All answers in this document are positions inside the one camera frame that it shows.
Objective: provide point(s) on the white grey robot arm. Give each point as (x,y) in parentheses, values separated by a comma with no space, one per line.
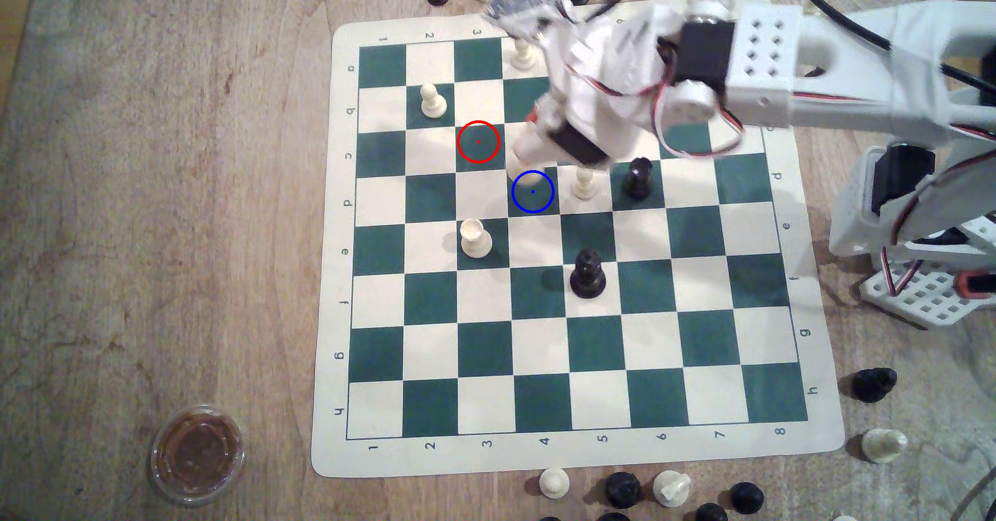
(856,69)

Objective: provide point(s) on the green white chess board mat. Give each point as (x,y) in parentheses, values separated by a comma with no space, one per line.
(700,350)

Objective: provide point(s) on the white perforated base plate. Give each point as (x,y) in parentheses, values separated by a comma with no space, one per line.
(926,303)

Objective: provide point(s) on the white knight chess piece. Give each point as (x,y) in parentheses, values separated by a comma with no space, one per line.
(671,488)

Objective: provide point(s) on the clear cup with brown sauce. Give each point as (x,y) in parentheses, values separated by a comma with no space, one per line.
(198,454)

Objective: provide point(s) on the black queen chess piece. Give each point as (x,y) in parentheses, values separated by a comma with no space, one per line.
(588,274)

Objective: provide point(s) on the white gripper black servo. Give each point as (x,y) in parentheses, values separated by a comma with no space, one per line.
(573,146)

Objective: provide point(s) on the black rook chess piece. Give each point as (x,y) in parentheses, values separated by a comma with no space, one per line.
(638,180)

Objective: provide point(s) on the red black clamp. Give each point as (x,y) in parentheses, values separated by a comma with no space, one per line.
(976,284)

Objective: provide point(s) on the black knight chess piece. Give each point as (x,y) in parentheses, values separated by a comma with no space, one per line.
(874,385)

